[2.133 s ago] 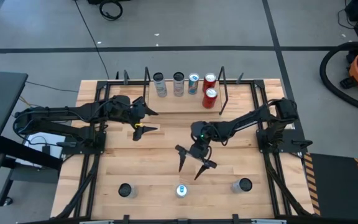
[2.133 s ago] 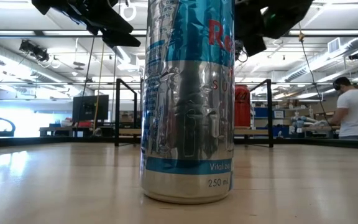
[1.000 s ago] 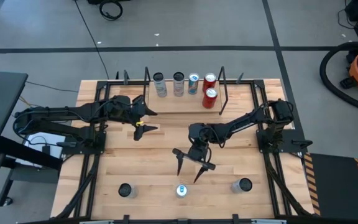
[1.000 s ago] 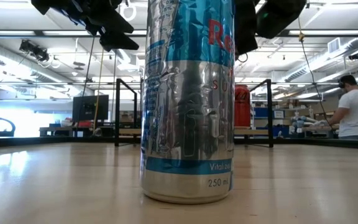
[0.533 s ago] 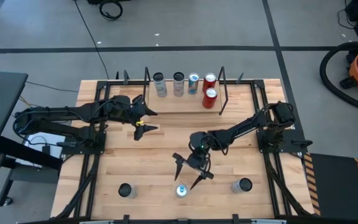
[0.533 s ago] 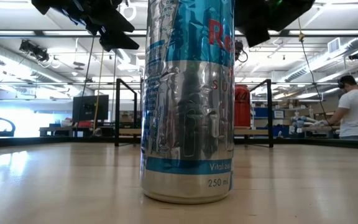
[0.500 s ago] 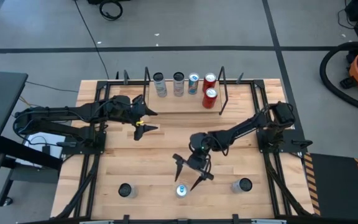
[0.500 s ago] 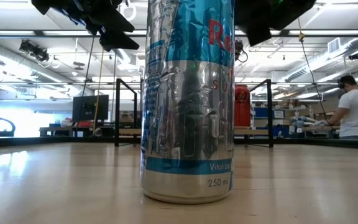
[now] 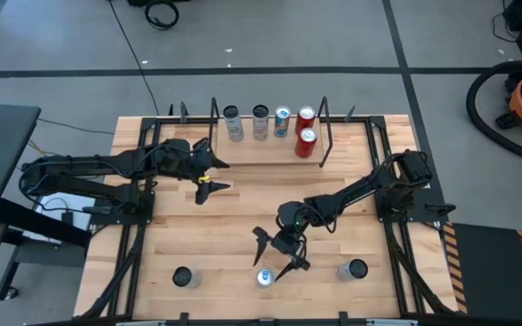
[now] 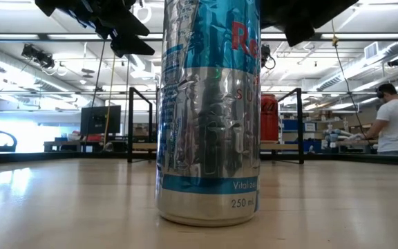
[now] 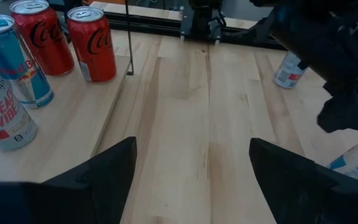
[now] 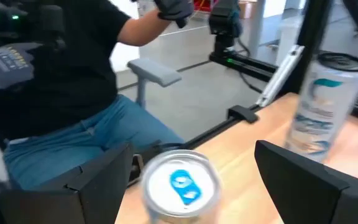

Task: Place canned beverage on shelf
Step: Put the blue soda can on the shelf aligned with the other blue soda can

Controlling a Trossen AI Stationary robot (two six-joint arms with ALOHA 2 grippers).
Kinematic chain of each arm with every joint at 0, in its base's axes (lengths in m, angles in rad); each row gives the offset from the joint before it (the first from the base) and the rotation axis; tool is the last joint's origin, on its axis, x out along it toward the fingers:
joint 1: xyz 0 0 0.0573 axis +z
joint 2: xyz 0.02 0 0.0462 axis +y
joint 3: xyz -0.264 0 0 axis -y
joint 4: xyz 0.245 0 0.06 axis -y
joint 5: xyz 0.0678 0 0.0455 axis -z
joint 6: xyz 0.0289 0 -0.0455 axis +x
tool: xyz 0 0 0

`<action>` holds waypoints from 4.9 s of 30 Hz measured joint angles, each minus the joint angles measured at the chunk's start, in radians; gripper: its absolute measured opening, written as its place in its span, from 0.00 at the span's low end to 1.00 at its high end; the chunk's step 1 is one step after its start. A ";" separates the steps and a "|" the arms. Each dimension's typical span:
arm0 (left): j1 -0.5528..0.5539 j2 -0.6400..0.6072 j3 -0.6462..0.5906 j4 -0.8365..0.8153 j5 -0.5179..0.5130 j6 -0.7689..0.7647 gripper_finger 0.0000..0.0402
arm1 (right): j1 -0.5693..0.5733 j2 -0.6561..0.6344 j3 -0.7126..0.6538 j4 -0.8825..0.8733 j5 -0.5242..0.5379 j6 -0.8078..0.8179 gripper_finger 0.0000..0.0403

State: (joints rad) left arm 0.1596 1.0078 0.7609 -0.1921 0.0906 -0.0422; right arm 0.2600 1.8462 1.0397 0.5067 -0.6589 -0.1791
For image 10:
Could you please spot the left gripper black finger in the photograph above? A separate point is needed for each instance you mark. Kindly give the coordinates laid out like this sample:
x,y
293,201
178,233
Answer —
x,y
130,46
123,26

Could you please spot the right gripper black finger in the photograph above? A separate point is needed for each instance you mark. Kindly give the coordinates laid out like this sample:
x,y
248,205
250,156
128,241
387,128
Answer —
x,y
330,8
299,32

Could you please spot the red soda can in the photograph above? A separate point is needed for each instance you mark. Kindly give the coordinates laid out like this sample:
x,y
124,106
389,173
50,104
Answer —
x,y
269,121

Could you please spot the blue silver Red Bull can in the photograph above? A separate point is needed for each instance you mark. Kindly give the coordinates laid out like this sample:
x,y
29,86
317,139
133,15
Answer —
x,y
207,138

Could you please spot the black computer monitor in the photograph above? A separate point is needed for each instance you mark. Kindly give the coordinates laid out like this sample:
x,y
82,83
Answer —
x,y
100,121

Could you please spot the black ceiling fixture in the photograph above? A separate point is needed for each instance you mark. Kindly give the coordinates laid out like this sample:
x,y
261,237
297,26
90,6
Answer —
x,y
396,61

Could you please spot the shelving with blue bins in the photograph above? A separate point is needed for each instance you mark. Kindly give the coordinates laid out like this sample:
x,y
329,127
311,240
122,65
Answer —
x,y
290,124

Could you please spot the black headphones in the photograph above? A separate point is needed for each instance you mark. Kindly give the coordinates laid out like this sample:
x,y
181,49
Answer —
x,y
379,93

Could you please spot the background work table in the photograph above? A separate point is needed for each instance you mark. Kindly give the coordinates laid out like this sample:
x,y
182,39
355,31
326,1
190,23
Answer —
x,y
67,143

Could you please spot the person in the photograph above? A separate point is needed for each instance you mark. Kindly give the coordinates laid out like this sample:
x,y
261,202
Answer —
x,y
397,128

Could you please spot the black ceiling camera cluster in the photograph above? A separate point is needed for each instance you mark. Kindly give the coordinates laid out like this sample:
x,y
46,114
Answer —
x,y
38,55

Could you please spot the wooden shelf with black frame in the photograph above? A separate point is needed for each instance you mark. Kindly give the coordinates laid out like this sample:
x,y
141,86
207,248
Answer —
x,y
300,138

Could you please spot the black aluminium table frame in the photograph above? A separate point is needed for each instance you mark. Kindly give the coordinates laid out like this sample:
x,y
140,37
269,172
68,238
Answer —
x,y
330,158

